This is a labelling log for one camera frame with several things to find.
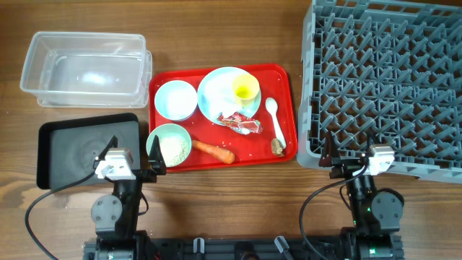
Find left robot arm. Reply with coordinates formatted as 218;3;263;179
83;136;167;260

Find white plastic spoon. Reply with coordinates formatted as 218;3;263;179
265;97;287;149

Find yellow plastic cup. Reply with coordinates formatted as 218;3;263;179
232;74;260;107

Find brown food scrap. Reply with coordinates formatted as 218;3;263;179
271;138;284;157

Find left black cable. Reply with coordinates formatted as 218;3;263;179
24;169;100;260

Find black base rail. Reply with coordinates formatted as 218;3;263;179
82;236;402;260

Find red serving tray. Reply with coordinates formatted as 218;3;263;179
149;64;297;173

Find clear plastic bin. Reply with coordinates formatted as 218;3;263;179
19;31;153;108

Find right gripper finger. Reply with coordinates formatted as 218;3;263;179
318;131;340;167
366;129;379;152

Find orange carrot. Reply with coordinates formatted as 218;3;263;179
192;140;235;164

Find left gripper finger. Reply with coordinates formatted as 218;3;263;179
148;135;167;170
96;136;118;161

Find light blue bowl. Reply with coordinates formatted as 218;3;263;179
154;80;198;121

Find red snack wrapper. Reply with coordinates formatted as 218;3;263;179
217;112;263;135

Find green bowl with rice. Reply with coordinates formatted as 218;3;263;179
146;123;192;168

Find black plastic tray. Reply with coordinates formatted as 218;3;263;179
36;113;141;190

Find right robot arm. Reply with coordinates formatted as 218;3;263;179
318;131;404;260

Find light blue plate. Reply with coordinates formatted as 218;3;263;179
197;66;261;126

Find grey dishwasher rack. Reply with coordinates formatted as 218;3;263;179
297;0;461;183

